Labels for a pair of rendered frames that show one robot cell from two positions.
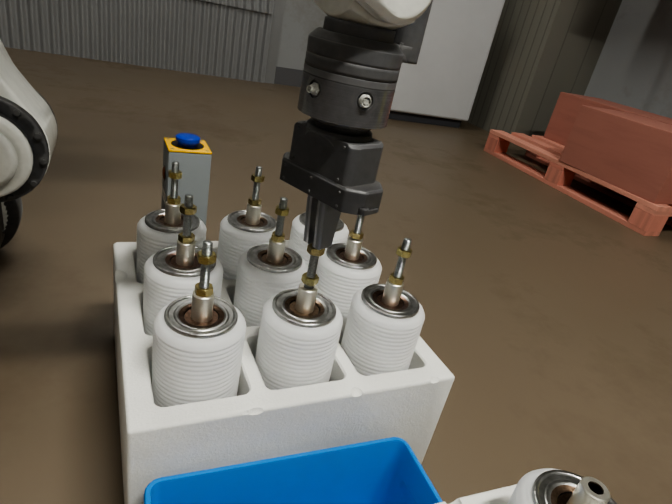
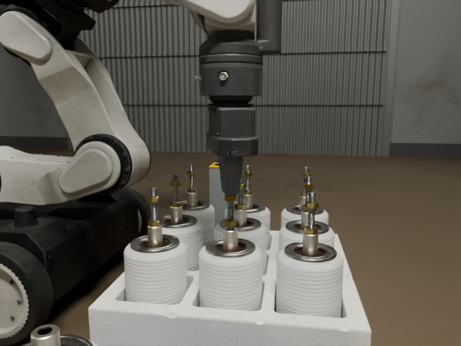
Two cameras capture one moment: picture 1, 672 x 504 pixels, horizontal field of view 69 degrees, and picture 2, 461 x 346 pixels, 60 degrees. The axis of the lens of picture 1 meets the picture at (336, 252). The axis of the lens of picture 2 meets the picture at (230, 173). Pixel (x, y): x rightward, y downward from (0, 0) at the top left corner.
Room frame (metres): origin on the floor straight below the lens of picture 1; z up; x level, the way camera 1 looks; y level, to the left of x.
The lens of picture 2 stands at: (0.03, -0.33, 0.47)
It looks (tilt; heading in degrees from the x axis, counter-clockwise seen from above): 10 degrees down; 38
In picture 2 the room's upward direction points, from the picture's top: straight up
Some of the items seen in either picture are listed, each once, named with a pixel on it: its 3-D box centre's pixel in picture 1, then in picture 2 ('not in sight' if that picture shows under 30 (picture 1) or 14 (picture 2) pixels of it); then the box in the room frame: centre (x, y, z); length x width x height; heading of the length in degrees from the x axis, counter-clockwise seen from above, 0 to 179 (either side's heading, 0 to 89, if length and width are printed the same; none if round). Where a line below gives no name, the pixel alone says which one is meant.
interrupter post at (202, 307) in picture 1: (202, 305); (154, 235); (0.42, 0.13, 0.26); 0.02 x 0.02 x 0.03
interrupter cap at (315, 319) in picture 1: (304, 307); (230, 247); (0.48, 0.02, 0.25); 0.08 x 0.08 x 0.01
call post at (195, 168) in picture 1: (182, 228); (225, 225); (0.80, 0.29, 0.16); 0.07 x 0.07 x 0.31; 29
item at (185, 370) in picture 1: (196, 381); (157, 298); (0.42, 0.13, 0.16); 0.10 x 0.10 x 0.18
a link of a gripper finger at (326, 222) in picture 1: (330, 223); (232, 174); (0.47, 0.01, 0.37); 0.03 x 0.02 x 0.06; 142
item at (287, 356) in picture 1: (292, 368); (230, 303); (0.48, 0.02, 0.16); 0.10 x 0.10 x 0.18
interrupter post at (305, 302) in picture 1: (306, 298); (230, 239); (0.48, 0.02, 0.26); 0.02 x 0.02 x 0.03
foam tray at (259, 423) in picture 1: (260, 352); (239, 307); (0.59, 0.08, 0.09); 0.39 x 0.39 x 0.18; 29
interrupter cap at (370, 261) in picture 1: (351, 256); (306, 227); (0.64, -0.02, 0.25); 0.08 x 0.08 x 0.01
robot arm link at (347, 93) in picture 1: (336, 135); (228, 109); (0.48, 0.02, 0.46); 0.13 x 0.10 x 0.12; 52
